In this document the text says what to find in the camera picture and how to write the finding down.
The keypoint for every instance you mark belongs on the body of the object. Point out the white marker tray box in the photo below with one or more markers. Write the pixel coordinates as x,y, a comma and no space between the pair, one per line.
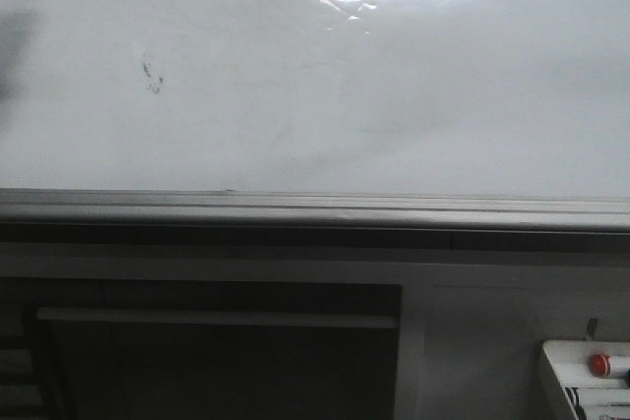
572,390

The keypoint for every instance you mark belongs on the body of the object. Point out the white whiteboard with aluminium frame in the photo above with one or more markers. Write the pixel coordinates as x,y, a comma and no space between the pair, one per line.
366,116

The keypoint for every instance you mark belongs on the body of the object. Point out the red capped marker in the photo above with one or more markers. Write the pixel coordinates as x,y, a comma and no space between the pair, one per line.
607,366

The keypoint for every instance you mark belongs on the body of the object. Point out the dark cabinet with white bar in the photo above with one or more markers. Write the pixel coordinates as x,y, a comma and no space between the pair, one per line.
123,349

